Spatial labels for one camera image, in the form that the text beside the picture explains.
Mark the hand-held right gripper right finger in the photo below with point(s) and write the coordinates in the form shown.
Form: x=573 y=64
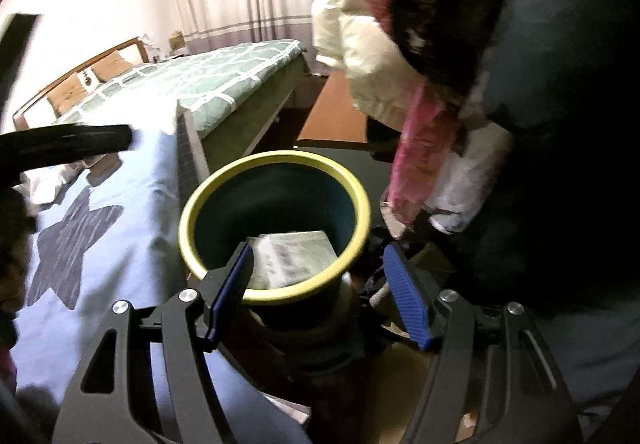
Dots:
x=407 y=294

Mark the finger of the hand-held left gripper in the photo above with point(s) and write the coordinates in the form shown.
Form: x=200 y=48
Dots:
x=17 y=44
x=75 y=141

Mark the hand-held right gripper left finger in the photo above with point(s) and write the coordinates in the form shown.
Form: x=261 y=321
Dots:
x=232 y=289

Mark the dark bin with yellow rim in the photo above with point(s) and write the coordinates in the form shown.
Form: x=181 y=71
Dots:
x=280 y=194

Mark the brown face-print pillow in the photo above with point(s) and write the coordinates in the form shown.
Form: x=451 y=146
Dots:
x=107 y=65
x=65 y=101

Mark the blue star-print blanket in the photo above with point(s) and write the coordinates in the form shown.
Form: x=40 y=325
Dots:
x=125 y=274

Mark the white printed cloth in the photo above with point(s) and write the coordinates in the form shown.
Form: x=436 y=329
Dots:
x=475 y=179

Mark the pink scarf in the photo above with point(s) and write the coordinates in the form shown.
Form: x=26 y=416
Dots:
x=417 y=159

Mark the green plaid duvet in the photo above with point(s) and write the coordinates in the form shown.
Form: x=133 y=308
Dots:
x=200 y=79

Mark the brown tissue box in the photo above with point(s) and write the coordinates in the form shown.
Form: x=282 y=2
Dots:
x=176 y=42

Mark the wooden bed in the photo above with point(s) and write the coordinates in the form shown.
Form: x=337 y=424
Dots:
x=280 y=109

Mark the cream down jacket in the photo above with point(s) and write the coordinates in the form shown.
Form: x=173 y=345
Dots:
x=370 y=59

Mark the black jacket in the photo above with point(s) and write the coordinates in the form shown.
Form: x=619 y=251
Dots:
x=575 y=124

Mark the leopard print scarf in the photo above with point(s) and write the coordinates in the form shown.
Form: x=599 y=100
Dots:
x=450 y=9

